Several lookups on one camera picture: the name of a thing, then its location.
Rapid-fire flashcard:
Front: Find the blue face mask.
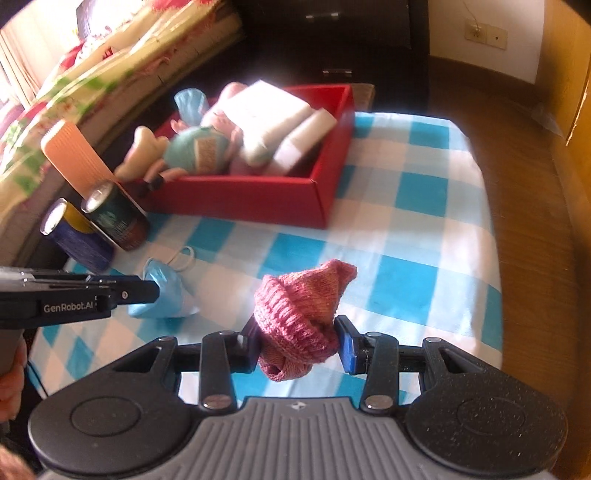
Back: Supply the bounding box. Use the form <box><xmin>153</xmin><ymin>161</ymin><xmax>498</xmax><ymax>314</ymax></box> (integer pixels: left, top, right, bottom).
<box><xmin>127</xmin><ymin>245</ymin><xmax>199</xmax><ymax>319</ymax></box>

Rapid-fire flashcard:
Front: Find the pink knit hat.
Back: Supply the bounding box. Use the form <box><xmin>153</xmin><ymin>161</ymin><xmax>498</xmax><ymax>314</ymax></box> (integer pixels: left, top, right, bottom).
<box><xmin>253</xmin><ymin>259</ymin><xmax>358</xmax><ymax>382</ymax></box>

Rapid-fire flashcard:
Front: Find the light green towel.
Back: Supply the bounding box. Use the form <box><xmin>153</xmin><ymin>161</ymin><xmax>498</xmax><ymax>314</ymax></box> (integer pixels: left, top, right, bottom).
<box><xmin>222</xmin><ymin>80</ymin><xmax>338</xmax><ymax>176</ymax></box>

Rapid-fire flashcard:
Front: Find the person's left hand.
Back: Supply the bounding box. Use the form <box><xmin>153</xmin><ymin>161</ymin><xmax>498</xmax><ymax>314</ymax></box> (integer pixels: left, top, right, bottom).
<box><xmin>0</xmin><ymin>338</ymin><xmax>27</xmax><ymax>422</ymax></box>

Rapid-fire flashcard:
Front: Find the dark green Starbucks can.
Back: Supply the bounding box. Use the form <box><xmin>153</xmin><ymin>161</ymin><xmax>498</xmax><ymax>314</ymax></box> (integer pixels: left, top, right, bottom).
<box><xmin>81</xmin><ymin>181</ymin><xmax>150</xmax><ymax>251</ymax></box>

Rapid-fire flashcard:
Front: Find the blue yellow drink can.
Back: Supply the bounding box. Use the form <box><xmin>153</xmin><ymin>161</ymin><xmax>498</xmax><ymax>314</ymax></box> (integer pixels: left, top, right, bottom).
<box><xmin>40</xmin><ymin>198</ymin><xmax>114</xmax><ymax>273</ymax></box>

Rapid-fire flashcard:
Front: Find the cream plush toy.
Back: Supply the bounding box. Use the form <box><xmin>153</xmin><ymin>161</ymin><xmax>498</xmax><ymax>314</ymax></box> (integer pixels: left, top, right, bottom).
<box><xmin>114</xmin><ymin>126</ymin><xmax>169</xmax><ymax>182</ymax></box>

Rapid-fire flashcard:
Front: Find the blue white checkered tablecloth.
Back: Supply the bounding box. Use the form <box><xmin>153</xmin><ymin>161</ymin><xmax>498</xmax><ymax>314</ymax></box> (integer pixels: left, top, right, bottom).
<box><xmin>28</xmin><ymin>113</ymin><xmax>503</xmax><ymax>395</ymax></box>

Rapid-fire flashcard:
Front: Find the teal plush doll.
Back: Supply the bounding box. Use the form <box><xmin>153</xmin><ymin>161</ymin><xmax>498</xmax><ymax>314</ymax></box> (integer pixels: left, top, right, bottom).
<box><xmin>143</xmin><ymin>119</ymin><xmax>242</xmax><ymax>182</ymax></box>

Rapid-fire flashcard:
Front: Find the orange ribbed bottle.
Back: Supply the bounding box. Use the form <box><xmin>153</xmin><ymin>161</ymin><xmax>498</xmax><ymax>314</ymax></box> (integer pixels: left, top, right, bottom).
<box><xmin>40</xmin><ymin>120</ymin><xmax>117</xmax><ymax>198</ymax></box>

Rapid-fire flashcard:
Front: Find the red cardboard box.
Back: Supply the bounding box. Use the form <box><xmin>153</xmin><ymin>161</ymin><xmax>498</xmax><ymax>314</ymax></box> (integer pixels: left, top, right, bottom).
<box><xmin>139</xmin><ymin>84</ymin><xmax>355</xmax><ymax>229</ymax></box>

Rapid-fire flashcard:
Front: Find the brown wooden stool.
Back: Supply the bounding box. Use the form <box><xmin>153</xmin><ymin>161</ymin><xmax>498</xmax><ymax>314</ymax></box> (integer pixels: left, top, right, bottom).
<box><xmin>351</xmin><ymin>83</ymin><xmax>376</xmax><ymax>112</ymax></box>

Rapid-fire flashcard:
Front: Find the dark wooden nightstand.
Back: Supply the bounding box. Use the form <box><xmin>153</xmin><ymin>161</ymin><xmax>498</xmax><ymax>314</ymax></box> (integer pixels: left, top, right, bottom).
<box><xmin>232</xmin><ymin>0</ymin><xmax>430</xmax><ymax>113</ymax></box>

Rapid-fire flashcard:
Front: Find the wooden wardrobe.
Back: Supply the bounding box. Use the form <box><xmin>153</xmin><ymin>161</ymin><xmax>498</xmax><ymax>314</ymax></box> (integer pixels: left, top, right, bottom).
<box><xmin>536</xmin><ymin>1</ymin><xmax>590</xmax><ymax>192</ymax></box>

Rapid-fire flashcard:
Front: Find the wall power outlet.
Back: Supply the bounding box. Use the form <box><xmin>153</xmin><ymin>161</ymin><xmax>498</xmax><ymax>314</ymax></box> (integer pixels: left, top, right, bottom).
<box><xmin>465</xmin><ymin>19</ymin><xmax>508</xmax><ymax>50</ymax></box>

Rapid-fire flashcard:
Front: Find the white power cable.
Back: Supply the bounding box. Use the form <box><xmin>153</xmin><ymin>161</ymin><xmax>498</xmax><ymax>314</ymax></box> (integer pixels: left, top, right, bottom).
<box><xmin>461</xmin><ymin>0</ymin><xmax>482</xmax><ymax>33</ymax></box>

